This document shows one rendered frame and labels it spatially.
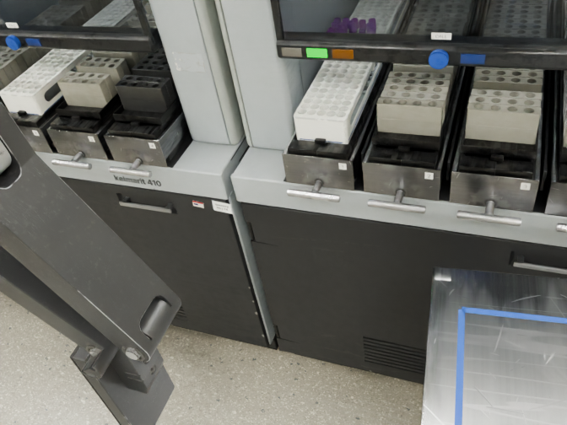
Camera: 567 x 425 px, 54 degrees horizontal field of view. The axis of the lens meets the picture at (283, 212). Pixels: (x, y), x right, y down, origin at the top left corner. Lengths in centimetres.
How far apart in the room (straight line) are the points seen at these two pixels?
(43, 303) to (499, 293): 65
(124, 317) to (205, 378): 153
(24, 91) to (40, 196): 122
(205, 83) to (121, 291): 96
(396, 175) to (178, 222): 55
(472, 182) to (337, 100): 29
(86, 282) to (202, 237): 113
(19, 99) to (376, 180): 81
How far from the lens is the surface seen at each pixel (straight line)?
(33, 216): 18
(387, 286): 122
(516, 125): 100
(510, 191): 99
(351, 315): 135
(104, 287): 19
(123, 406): 25
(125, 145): 122
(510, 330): 75
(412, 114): 101
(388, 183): 101
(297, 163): 104
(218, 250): 133
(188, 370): 175
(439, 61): 92
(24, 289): 21
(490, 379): 71
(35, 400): 190
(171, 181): 122
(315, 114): 102
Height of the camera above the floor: 143
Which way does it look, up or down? 43 degrees down
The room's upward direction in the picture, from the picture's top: 11 degrees counter-clockwise
